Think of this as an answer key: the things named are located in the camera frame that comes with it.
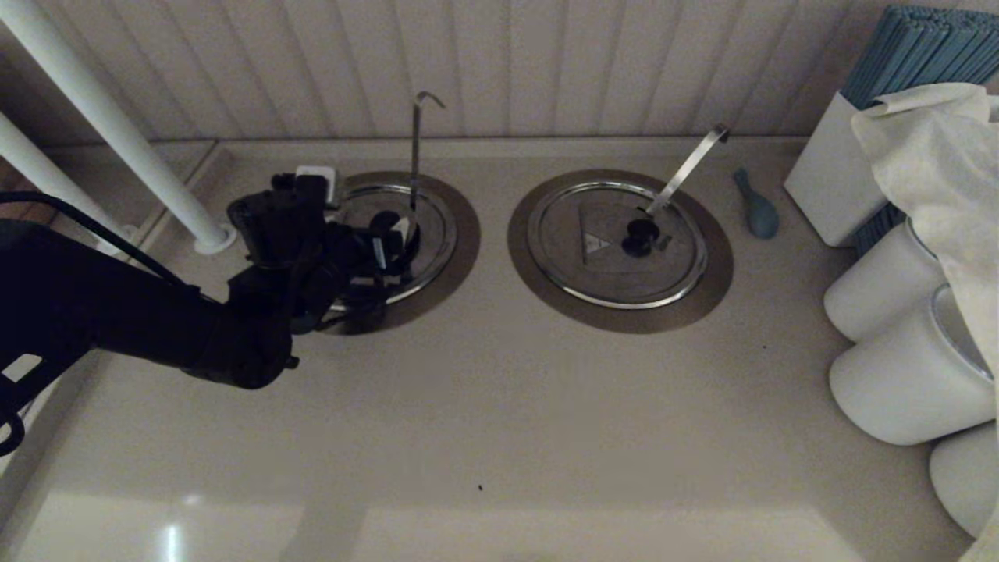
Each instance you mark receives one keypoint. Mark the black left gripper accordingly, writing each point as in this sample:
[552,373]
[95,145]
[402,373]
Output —
[343,269]

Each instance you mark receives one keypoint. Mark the steel pot lid black knob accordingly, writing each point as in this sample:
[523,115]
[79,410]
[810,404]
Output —
[577,269]
[433,234]

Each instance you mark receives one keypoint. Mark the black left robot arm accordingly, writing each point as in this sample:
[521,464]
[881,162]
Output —
[101,304]

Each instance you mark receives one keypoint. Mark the small blue spoon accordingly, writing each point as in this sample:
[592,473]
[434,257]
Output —
[761,218]

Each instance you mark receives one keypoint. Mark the thick white pole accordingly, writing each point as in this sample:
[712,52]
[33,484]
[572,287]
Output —
[94,101]
[39,168]

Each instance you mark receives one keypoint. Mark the white square holder box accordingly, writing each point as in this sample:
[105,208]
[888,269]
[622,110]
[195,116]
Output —
[827,179]

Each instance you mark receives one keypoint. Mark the white cylindrical container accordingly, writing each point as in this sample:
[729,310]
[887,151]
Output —
[897,375]
[878,289]
[968,480]

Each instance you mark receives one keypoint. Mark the white cloth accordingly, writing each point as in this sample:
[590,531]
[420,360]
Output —
[936,156]

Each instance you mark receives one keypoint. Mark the white box of blue sticks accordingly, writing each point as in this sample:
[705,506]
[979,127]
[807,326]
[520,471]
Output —
[913,51]

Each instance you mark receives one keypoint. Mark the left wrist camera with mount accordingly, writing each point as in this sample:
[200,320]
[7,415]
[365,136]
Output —
[312,187]

